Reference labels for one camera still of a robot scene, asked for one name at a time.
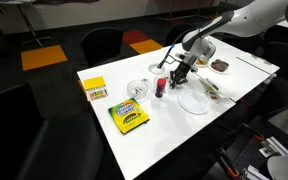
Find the black chair left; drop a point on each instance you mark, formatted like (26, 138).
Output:
(33, 147)

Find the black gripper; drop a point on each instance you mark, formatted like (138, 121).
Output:
(178, 76)

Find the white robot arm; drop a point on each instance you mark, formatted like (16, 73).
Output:
(247, 21)

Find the croissant on white plate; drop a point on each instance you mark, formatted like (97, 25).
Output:
(201, 63)

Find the black marker pen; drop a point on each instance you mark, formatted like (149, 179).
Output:
(212, 84)

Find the black office chair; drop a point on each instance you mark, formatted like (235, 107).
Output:
(102, 45)

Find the red spice bottle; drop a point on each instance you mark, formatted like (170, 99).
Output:
(161, 83)

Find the yellow sticky note pad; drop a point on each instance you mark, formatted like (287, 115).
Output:
(94, 82)

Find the yellow crayon box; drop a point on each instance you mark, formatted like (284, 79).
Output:
(128, 115)

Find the clear glass bowl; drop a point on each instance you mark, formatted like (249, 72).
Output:
(137, 89)

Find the black chair right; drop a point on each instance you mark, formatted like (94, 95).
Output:
(273, 100)

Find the chocolate bread on white plate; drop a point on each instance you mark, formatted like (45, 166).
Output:
(219, 66)

